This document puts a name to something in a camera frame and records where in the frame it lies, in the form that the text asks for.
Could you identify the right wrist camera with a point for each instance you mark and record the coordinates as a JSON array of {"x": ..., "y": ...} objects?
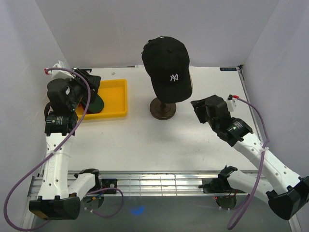
[{"x": 232, "y": 102}]

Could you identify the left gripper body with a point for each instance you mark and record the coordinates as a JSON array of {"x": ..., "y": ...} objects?
[{"x": 78, "y": 90}]

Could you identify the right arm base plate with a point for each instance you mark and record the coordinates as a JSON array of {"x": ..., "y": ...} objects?
[{"x": 215, "y": 185}]

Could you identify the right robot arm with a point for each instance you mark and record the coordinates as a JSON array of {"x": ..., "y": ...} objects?
[{"x": 285, "y": 191}]

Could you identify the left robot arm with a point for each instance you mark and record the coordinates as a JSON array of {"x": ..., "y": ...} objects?
[{"x": 56, "y": 199}]

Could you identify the beige cap black letter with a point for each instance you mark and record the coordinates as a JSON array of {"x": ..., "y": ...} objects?
[{"x": 191, "y": 84}]

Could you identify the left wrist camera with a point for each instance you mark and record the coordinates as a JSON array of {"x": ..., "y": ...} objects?
[{"x": 59, "y": 74}]

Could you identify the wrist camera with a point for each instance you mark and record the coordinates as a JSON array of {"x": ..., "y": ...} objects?
[
  {"x": 232, "y": 102},
  {"x": 59, "y": 74}
]

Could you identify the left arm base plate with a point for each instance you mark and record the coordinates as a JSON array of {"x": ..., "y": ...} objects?
[{"x": 109, "y": 183}]

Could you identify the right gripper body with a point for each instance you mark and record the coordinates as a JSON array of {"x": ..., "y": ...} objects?
[{"x": 201, "y": 112}]

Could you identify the dark green cap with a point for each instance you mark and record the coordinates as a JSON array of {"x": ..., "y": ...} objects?
[{"x": 96, "y": 106}]

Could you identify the aluminium frame rail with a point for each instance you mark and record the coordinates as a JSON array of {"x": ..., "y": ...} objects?
[{"x": 147, "y": 184}]

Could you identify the beige mannequin head stand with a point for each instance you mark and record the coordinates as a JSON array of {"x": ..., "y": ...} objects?
[{"x": 162, "y": 111}]

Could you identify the yellow plastic tray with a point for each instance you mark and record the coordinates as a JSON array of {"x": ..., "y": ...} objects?
[{"x": 114, "y": 95}]

